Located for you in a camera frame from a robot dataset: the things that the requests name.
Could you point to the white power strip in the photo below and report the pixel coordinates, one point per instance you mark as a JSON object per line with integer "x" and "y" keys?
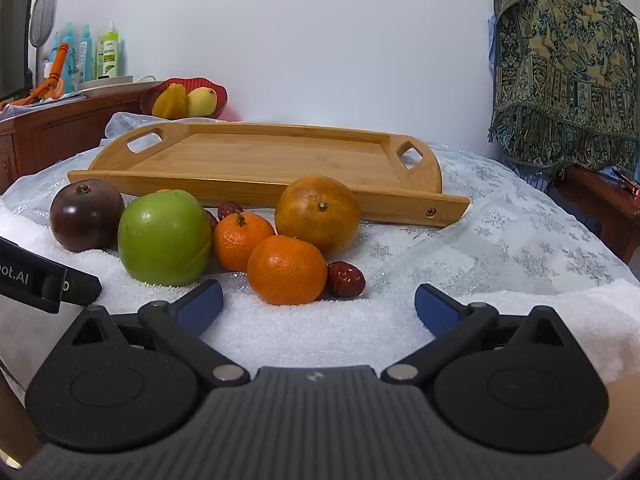
{"x": 107, "y": 82}

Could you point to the green patterned fringed shawl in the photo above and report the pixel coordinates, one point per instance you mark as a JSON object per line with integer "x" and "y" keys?
{"x": 560, "y": 60}

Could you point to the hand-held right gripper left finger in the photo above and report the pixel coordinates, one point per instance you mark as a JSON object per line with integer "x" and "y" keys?
{"x": 200, "y": 305}

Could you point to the person's right forearm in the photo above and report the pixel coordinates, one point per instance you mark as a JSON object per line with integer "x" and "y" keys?
{"x": 617, "y": 420}

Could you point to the wooden cabinet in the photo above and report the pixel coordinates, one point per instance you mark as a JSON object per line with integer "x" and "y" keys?
{"x": 50, "y": 135}

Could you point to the green and white bottle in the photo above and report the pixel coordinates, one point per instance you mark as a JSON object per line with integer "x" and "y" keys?
{"x": 109, "y": 55}

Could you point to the dark monitor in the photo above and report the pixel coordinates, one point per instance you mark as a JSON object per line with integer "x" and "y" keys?
{"x": 12, "y": 35}

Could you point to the large yellowish orange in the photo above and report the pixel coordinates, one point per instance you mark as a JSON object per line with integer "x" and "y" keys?
{"x": 315, "y": 215}

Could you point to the yellow starfruit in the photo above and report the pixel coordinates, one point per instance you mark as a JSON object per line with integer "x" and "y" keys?
{"x": 170, "y": 102}

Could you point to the red jujube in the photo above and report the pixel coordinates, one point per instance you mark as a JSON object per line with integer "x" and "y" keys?
{"x": 345, "y": 280}
{"x": 229, "y": 210}

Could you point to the dark purple round fruit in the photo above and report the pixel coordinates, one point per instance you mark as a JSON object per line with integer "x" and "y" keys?
{"x": 85, "y": 220}

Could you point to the grey round swatter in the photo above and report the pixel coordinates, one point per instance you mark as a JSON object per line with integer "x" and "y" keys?
{"x": 44, "y": 15}

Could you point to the red fruit basket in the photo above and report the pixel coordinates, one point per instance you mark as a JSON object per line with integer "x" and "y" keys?
{"x": 221, "y": 104}

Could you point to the wooden serving tray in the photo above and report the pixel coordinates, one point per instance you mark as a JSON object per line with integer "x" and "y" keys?
{"x": 280, "y": 155}

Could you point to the white papers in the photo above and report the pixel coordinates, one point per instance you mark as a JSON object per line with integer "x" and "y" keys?
{"x": 65, "y": 97}

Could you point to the teal bottle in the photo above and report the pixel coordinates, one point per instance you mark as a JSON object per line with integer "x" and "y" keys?
{"x": 69, "y": 52}
{"x": 86, "y": 52}

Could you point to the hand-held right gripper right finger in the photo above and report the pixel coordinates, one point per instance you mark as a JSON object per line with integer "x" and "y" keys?
{"x": 437, "y": 310}

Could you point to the yellow mango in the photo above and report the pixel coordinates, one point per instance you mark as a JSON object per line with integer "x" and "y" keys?
{"x": 200, "y": 102}

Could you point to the dark wooden side table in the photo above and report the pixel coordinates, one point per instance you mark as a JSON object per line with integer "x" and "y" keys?
{"x": 600, "y": 210}

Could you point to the green apple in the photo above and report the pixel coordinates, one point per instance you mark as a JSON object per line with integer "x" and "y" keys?
{"x": 160, "y": 240}

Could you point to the clear plastic bag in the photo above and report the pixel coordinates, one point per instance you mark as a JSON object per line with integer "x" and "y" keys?
{"x": 122, "y": 122}

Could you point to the blue striped shirt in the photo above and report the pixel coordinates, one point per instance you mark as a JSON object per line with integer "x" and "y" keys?
{"x": 535, "y": 177}

